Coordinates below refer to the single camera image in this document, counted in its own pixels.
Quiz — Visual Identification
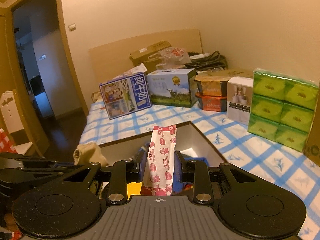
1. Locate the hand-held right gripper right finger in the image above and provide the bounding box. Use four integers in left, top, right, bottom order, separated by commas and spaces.
173, 151, 269, 205

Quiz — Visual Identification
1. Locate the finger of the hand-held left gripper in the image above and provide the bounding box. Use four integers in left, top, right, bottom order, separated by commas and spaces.
0, 166, 78, 180
0, 152, 75, 168

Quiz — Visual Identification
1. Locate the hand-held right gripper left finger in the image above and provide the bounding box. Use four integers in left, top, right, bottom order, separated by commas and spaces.
50, 151, 149, 205

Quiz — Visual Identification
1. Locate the pink printed packet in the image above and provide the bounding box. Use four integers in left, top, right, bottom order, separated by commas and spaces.
140, 124, 178, 196

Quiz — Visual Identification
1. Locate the yellow sponge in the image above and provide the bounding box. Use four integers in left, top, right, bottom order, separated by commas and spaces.
127, 182, 142, 198

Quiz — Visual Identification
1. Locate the brown cardboard box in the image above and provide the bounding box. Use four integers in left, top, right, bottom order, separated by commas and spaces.
98, 120, 229, 198

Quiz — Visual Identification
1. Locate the beige sock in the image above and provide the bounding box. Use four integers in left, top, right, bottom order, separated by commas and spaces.
73, 142, 110, 167

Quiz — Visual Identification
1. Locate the red checked cloth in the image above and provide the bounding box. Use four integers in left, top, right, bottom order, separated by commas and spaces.
0, 128, 18, 154

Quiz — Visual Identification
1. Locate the white carved chair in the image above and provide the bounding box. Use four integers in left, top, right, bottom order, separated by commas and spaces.
0, 89, 34, 155

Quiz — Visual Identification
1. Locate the dark cabinet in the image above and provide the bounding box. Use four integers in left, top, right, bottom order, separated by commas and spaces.
29, 74, 54, 118

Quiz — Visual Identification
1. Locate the blue milk carton box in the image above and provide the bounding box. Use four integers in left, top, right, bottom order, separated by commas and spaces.
99, 64, 152, 120

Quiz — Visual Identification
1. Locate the orange instant noodle bowl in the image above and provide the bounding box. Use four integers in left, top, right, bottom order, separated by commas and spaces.
195, 92, 228, 112

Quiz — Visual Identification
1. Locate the cow print milk box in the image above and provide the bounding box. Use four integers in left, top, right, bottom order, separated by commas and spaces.
146, 68, 198, 108

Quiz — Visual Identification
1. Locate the white product box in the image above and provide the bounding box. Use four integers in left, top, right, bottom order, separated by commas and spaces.
227, 76, 254, 126

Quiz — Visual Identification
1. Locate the flat cardboard box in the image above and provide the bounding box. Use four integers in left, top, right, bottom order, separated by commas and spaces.
129, 40, 173, 74

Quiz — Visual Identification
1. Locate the tan flat carton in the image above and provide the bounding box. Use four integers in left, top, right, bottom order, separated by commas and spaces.
220, 67, 253, 79

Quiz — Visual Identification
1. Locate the printed plastic bag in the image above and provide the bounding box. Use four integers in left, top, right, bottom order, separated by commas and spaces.
147, 46, 192, 71

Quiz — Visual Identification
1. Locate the light wooden headboard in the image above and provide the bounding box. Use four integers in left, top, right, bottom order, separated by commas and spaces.
88, 29, 203, 103

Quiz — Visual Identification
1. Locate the stack of green tissue packs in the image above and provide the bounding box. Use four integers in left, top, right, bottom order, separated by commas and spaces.
247, 67, 320, 153

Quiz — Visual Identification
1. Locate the large open cardboard box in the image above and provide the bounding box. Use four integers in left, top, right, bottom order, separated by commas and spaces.
301, 120, 320, 167

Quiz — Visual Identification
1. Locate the black cables bundle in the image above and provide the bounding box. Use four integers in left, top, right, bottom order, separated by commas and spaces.
187, 51, 229, 74

